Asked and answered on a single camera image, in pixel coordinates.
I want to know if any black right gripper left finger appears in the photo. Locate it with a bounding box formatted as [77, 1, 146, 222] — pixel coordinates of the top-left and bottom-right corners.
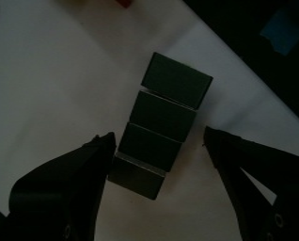
[5, 131, 117, 241]

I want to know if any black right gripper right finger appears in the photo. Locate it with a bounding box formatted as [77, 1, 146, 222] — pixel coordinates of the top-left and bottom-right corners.
[203, 126, 299, 241]

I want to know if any dark green sushi roll piece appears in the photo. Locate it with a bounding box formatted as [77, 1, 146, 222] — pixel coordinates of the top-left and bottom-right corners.
[117, 122, 182, 173]
[106, 152, 165, 201]
[140, 52, 215, 110]
[128, 88, 199, 143]

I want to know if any blue tape patch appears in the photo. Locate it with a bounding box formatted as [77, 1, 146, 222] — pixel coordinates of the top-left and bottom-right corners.
[259, 3, 299, 57]

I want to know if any small red toy object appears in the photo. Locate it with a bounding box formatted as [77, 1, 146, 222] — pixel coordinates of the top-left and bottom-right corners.
[113, 0, 134, 9]

